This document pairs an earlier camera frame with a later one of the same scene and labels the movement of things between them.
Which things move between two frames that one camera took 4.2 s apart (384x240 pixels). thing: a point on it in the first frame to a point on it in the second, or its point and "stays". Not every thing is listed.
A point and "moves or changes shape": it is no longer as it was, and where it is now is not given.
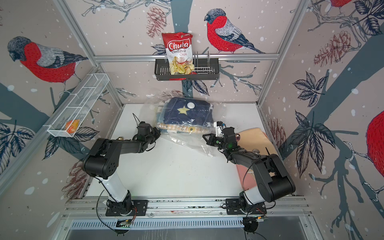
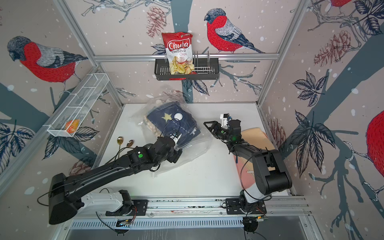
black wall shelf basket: (205, 68) stays
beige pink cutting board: (253, 139) stays
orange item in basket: (71, 126) stays
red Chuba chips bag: (179, 53) stays
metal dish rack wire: (202, 70) stays
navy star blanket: (178, 109) to (171, 117)
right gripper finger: (212, 139) to (215, 126)
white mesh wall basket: (74, 112) stays
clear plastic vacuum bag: (184, 120) moves or changes shape
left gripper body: (149, 139) to (173, 156)
